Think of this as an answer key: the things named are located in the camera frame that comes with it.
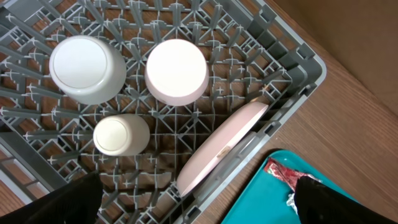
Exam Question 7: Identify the crumpled white tissue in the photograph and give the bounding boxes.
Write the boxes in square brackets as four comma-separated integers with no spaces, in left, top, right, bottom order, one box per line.
[286,192,298,214]

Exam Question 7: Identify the grey plastic dish rack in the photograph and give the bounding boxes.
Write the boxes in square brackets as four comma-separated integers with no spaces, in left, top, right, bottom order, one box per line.
[1,0,326,223]

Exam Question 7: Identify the small pink-white bowl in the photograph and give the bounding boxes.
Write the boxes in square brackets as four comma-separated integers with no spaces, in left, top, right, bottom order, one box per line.
[144,39,210,106]

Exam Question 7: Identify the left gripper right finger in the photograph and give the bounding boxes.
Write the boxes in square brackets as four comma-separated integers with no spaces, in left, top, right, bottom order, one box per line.
[294,177,395,224]

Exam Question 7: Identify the teal plastic tray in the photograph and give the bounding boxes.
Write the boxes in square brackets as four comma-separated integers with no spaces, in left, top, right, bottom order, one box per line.
[222,150,351,224]

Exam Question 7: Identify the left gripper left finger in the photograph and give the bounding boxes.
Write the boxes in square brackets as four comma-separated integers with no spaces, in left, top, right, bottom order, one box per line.
[1,172,103,224]

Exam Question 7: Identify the red snack wrapper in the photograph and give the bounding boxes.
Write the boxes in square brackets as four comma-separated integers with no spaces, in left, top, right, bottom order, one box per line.
[264,158,320,192]

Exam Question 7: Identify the white cup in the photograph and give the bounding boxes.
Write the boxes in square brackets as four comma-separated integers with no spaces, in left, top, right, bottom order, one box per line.
[93,114,150,156]

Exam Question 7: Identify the large white plate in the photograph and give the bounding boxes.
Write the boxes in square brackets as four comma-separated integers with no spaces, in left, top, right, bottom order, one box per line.
[176,101,269,197]

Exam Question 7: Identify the grey bowl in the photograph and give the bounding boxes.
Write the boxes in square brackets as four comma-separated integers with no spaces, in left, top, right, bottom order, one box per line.
[49,35,127,105]

